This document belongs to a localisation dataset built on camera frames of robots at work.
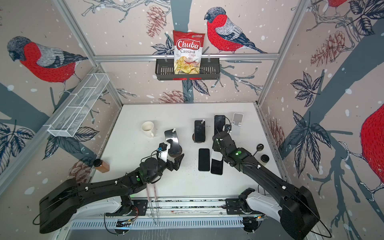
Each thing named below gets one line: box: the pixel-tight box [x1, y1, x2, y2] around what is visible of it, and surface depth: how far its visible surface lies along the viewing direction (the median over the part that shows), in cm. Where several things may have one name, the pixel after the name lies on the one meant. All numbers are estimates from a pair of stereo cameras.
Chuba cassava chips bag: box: [173, 30, 206, 75], surface depth 86 cm
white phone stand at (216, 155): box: [211, 150, 223, 161], surface depth 87 cm
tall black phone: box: [214, 115, 226, 136], surface depth 95 cm
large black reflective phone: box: [164, 128, 182, 158], surface depth 90 cm
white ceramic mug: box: [141, 121, 155, 138], surface depth 97 cm
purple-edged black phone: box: [194, 120, 206, 142], surface depth 97 cm
